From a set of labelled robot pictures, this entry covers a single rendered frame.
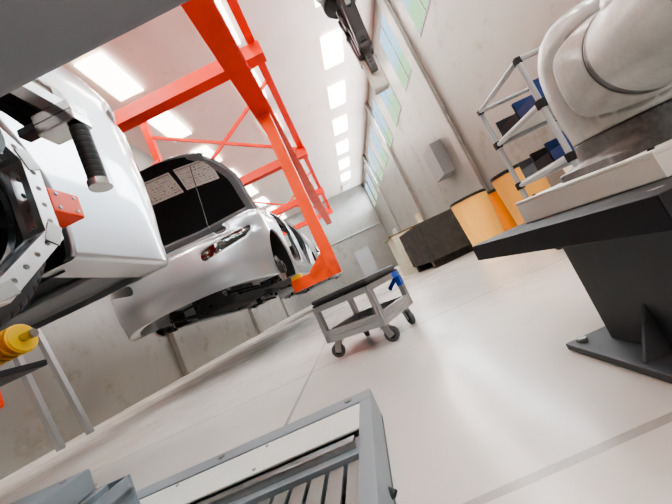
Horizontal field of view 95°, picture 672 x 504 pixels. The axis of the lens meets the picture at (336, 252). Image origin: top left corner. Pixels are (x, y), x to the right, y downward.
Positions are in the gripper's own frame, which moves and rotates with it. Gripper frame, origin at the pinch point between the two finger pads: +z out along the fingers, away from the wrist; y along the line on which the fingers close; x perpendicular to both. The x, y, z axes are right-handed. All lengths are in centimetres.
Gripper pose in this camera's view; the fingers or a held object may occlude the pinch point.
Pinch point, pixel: (375, 74)
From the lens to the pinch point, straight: 71.4
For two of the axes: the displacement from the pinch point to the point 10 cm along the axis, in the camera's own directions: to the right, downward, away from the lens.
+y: 1.6, -0.1, 9.9
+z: 4.1, 9.1, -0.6
